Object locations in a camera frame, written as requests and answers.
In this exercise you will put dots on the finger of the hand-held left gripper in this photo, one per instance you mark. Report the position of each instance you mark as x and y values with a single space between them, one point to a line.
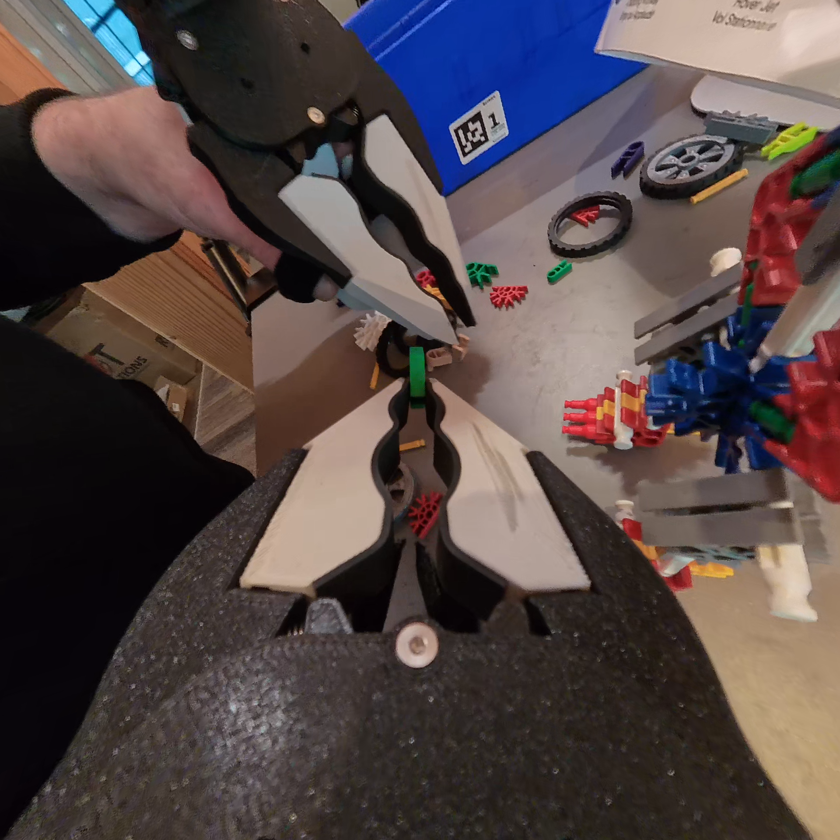
341 243
407 177

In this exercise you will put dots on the grey wheel with black tyre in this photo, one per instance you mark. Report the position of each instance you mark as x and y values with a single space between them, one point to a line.
689 161

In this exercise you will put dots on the white snowflake connector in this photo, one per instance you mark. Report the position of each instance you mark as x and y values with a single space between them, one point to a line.
371 331

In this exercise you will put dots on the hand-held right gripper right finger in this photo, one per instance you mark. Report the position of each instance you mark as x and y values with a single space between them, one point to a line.
512 525

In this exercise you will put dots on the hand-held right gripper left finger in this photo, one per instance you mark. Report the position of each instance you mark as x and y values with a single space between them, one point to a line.
315 518

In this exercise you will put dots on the tan clip connector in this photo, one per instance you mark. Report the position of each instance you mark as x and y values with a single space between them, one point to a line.
438 358
461 346

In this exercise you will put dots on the black rubber tyre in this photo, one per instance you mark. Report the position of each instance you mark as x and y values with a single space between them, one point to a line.
384 358
554 236

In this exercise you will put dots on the grey pulley wheel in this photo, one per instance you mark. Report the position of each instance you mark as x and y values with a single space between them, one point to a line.
400 492

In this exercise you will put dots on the grey connector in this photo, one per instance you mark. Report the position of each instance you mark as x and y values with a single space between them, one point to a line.
741 126

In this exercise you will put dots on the purple small connector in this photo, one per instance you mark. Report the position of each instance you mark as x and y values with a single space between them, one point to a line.
627 159

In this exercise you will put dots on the person's left hand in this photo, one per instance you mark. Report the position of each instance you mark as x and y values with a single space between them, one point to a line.
131 164

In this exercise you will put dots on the orange connector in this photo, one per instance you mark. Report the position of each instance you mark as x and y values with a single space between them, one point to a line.
441 296

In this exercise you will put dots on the blue plastic bin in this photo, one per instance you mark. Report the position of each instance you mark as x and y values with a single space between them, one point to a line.
525 65

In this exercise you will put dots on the colourful construction toy model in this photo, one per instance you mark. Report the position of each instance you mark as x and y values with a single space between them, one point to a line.
722 394

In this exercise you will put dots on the lime green piece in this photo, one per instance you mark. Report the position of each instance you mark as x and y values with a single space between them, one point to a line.
791 141

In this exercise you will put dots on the green small piece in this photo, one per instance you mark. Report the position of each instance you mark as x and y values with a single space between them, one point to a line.
559 271

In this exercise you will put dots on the orange short rod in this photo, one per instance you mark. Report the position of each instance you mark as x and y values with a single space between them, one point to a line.
412 446
718 186
375 375

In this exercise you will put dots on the person's left forearm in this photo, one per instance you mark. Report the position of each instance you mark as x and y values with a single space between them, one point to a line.
39 229

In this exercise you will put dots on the wooden cabinet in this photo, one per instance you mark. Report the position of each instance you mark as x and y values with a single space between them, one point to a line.
164 295

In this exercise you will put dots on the printed instruction sheet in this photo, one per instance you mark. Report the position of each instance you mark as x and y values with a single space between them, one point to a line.
689 33

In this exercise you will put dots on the green connector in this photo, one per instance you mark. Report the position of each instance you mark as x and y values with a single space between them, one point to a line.
481 274
417 377

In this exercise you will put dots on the small red connector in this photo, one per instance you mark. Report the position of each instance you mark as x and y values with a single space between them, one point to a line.
585 215

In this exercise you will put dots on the cardboard box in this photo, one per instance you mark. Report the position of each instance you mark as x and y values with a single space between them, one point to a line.
172 397
131 354

